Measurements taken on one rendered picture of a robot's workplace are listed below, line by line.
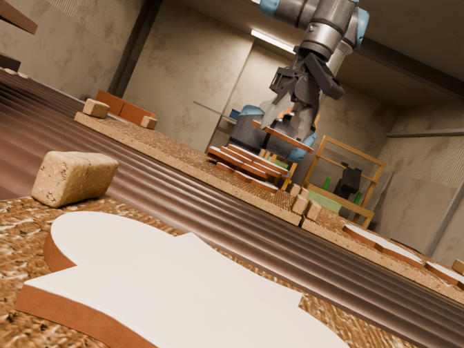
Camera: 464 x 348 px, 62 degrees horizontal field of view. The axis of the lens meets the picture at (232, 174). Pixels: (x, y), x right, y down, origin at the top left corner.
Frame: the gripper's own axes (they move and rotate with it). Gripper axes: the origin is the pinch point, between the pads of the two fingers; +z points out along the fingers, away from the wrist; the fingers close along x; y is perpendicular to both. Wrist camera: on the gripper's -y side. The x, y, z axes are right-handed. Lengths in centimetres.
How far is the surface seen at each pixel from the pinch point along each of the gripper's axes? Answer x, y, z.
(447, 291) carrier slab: -7.0, -39.8, 11.8
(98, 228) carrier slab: 51, -46, 10
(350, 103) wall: -631, 520, -164
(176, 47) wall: -289, 721, -109
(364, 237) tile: -0.9, -27.2, 10.4
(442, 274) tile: -12.2, -36.2, 10.5
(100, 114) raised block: 35.4, 7.5, 10.4
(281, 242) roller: 23.2, -32.1, 12.9
